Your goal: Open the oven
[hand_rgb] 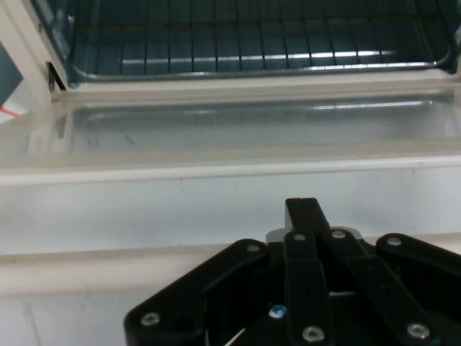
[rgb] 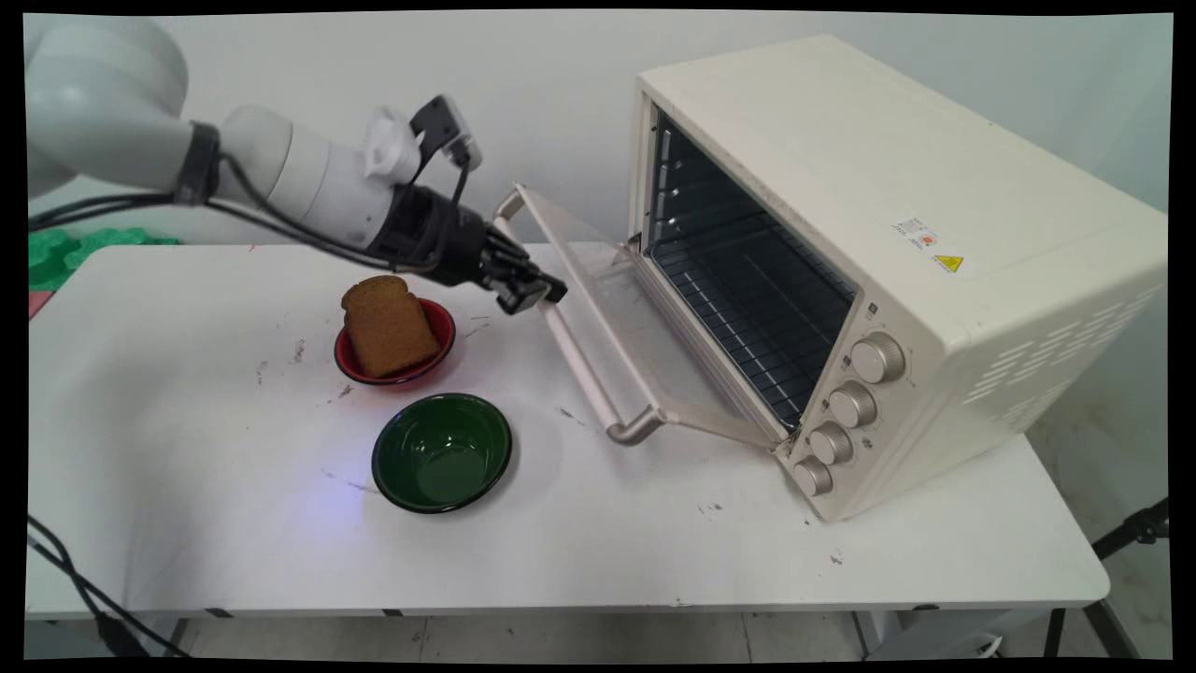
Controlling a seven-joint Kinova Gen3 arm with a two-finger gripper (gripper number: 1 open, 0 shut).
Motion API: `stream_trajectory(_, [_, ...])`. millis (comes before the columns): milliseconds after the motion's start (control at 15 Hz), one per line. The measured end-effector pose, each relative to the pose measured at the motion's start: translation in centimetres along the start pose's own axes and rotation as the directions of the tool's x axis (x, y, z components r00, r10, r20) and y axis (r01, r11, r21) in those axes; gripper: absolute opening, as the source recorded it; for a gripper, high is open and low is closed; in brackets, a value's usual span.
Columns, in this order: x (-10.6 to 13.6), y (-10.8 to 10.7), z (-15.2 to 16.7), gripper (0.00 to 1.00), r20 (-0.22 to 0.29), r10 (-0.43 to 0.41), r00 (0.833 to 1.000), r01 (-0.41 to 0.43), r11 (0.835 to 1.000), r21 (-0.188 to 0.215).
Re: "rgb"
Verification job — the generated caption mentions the black tripod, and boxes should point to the black tripod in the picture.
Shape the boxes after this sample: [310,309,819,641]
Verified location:
[1042,498,1171,660]

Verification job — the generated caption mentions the cream toaster oven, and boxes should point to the cream toaster oven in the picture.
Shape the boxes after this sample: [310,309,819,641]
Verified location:
[628,36,1169,524]

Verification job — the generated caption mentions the black floor cables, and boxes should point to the black floor cables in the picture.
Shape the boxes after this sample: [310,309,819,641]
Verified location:
[26,513,190,659]

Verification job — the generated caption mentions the green foam mat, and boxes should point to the green foam mat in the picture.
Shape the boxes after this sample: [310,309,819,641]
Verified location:
[28,226,180,293]

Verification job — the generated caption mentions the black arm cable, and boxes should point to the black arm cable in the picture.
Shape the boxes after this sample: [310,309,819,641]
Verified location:
[28,152,442,278]

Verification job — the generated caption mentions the glass oven door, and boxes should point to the glass oven door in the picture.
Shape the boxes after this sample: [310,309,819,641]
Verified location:
[492,183,791,451]

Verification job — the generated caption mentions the metal oven rack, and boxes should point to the metal oven rack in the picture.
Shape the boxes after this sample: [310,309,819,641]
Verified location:
[648,210,858,432]

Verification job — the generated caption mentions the brown bread slice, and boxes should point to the brown bread slice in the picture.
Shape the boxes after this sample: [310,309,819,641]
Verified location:
[340,275,442,379]

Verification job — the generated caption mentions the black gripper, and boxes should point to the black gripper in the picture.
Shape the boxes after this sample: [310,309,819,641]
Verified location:
[368,184,569,317]

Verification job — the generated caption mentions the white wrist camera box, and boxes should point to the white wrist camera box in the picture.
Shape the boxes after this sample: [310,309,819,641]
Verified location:
[362,93,485,184]

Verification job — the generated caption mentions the silver oven knob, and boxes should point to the silver oven knob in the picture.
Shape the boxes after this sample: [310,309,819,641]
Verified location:
[851,333,908,384]
[792,456,835,498]
[808,421,856,466]
[828,380,880,429]

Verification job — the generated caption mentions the cream oven door handle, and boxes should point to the cream oven door handle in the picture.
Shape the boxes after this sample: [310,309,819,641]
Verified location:
[492,185,667,447]

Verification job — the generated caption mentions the red bowl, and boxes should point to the red bowl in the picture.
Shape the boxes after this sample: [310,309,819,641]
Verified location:
[334,297,458,387]

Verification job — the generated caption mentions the dark green bowl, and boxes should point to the dark green bowl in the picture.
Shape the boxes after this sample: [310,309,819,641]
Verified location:
[371,393,514,514]

